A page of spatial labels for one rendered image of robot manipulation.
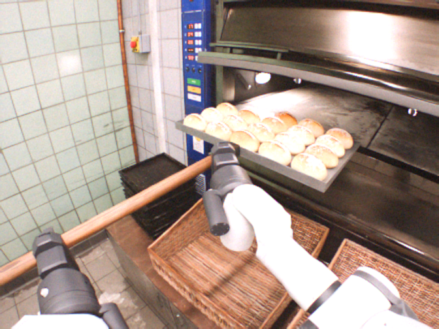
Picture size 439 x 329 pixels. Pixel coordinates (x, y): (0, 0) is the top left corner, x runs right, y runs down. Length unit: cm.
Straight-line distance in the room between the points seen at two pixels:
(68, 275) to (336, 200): 83
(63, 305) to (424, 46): 91
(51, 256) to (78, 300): 10
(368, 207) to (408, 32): 56
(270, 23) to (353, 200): 68
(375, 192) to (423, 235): 22
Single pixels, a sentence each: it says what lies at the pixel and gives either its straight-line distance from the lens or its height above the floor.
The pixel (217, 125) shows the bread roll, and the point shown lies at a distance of 77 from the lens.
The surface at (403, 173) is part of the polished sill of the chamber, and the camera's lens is 85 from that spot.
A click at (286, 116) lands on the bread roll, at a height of 123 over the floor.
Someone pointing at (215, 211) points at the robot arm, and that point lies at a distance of 45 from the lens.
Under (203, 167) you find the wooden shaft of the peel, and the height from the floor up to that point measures 120.
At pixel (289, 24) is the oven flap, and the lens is 88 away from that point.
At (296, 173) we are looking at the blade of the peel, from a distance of 62.
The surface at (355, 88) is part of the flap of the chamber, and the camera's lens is 65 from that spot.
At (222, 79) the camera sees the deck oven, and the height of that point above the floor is 130.
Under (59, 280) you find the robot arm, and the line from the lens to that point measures 40.
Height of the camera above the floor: 151
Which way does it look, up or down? 31 degrees down
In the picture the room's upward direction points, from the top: straight up
